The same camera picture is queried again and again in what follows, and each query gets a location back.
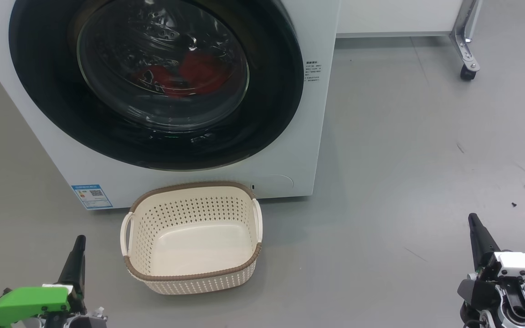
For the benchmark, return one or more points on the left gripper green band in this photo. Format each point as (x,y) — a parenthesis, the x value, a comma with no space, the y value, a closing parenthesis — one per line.
(25,303)

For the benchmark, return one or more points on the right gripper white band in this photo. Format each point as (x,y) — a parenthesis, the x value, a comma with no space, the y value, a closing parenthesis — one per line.
(524,266)

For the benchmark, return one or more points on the round black glass washer door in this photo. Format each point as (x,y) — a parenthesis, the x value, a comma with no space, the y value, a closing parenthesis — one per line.
(43,82)

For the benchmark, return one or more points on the red jersey with black print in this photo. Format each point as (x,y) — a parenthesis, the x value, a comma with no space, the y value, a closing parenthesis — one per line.
(153,78)

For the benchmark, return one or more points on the red and white garment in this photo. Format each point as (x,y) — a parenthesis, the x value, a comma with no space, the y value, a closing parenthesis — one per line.
(205,73)

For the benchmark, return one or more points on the cream perforated laundry basket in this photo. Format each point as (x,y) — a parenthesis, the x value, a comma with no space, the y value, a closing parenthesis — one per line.
(194,248)

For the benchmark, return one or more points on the white front-load washing machine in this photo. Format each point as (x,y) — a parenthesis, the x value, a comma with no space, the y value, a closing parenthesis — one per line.
(280,146)

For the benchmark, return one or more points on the blue energy label sticker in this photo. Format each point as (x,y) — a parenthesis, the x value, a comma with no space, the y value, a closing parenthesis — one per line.
(92,196)

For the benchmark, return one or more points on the metal leg with caster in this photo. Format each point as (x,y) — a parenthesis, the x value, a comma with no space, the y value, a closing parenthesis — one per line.
(465,45)

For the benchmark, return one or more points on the black text warning sticker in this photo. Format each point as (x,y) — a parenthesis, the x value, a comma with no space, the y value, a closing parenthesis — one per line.
(313,71)

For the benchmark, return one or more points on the white partition panel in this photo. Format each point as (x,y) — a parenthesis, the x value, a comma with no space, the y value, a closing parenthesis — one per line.
(394,16)

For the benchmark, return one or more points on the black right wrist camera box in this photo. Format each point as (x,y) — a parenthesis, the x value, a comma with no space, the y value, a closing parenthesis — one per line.
(479,294)

